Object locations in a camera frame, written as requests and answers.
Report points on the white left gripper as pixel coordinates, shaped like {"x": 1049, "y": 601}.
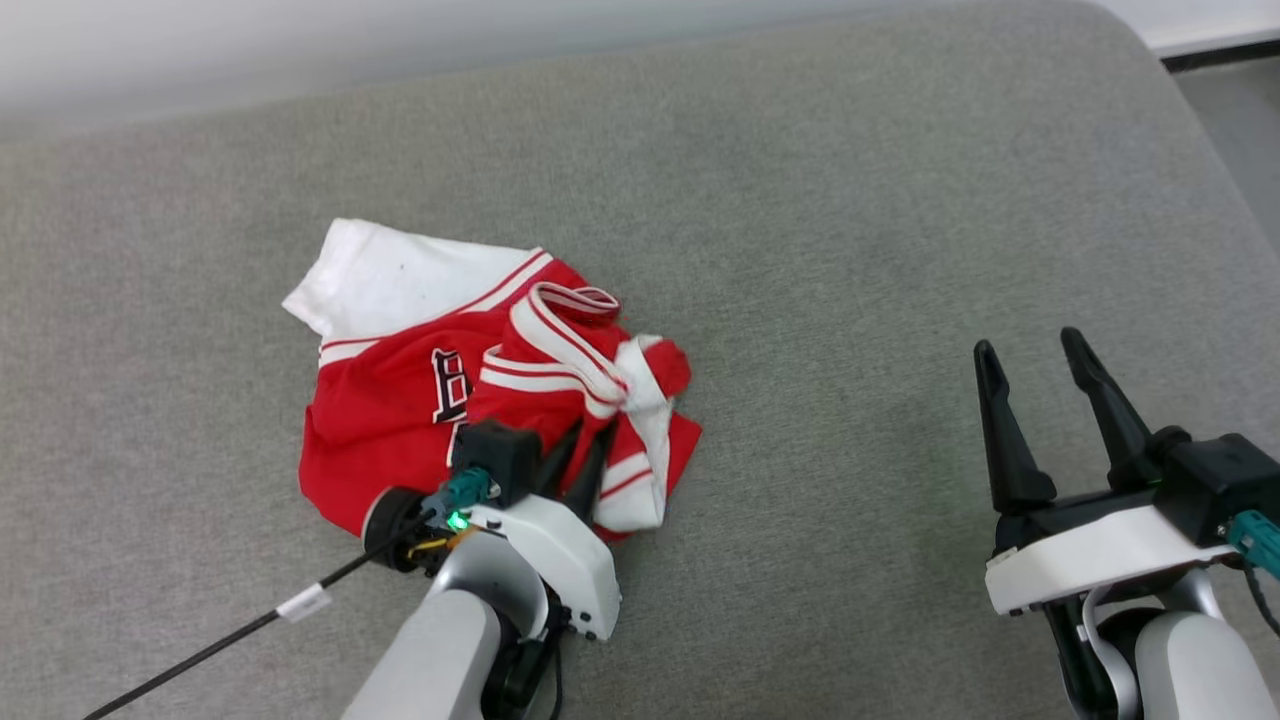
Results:
{"x": 570, "y": 560}

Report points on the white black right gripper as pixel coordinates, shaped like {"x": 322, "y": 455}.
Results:
{"x": 1090, "y": 550}

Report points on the red white basketball jersey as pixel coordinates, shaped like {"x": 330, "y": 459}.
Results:
{"x": 380, "y": 400}

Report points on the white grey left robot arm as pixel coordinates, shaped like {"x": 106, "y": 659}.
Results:
{"x": 430, "y": 650}

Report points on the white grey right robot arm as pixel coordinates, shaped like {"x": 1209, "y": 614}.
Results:
{"x": 1190, "y": 670}

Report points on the grey fabric sofa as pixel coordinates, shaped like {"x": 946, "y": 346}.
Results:
{"x": 850, "y": 250}

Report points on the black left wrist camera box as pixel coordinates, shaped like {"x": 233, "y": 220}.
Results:
{"x": 495, "y": 455}

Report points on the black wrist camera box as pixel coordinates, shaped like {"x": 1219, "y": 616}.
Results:
{"x": 495, "y": 455}
{"x": 1215, "y": 480}

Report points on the teal left camera connector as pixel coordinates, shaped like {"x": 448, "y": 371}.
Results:
{"x": 462, "y": 490}

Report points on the teal camera connector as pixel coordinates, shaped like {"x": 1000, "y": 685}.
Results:
{"x": 1258, "y": 540}
{"x": 462, "y": 490}

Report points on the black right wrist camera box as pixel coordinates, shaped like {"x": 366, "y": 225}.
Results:
{"x": 1215, "y": 480}

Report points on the teal right camera connector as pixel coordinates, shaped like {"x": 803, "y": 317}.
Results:
{"x": 1258, "y": 540}

